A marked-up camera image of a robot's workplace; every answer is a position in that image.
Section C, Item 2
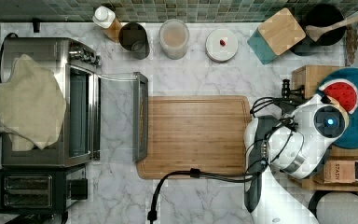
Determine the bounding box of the black utensil holder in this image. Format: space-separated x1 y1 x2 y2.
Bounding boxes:
292 3 348 57

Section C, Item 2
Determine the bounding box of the beige folded cloth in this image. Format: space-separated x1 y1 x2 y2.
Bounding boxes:
0 54 66 151

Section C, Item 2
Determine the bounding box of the teal wooden knife block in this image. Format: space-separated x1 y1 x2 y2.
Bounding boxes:
247 7 306 64

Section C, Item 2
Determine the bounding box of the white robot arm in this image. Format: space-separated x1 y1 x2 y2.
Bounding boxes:
243 94 349 224

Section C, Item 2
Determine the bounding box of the wooden cutting board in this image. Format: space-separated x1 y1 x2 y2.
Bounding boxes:
136 95 251 179

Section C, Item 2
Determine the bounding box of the toy watermelon slice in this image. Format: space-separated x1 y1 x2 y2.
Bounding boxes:
318 78 358 114

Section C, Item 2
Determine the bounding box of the white cap bottle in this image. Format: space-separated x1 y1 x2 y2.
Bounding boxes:
92 6 122 43

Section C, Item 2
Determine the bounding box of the Stash tea box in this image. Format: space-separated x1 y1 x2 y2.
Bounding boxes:
314 161 358 184

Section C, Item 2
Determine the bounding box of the dark metal cup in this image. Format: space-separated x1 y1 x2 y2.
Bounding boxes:
118 22 150 60

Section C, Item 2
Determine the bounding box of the white round lid container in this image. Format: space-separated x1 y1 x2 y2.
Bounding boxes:
205 29 239 63

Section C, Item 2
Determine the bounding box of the black two-slot toaster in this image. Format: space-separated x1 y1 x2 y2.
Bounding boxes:
0 164 89 215

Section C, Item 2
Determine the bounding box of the white bowl black rim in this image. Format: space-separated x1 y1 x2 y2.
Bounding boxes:
308 190 358 224

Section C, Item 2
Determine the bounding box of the wooden spoon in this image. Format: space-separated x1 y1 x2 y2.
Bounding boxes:
306 15 358 42

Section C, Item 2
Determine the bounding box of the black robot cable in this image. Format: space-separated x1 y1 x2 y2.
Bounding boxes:
146 96 296 224

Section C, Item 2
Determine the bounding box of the frosted plastic container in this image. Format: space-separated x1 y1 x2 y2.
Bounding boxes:
158 19 189 60

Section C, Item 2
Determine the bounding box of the stainless steel toaster oven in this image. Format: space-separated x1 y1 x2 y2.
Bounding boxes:
0 37 148 168

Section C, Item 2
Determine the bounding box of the black wall plug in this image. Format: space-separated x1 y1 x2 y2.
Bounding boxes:
32 18 41 33

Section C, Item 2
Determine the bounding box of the wooden drawer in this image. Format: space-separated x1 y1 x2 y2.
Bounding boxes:
291 65 339 98

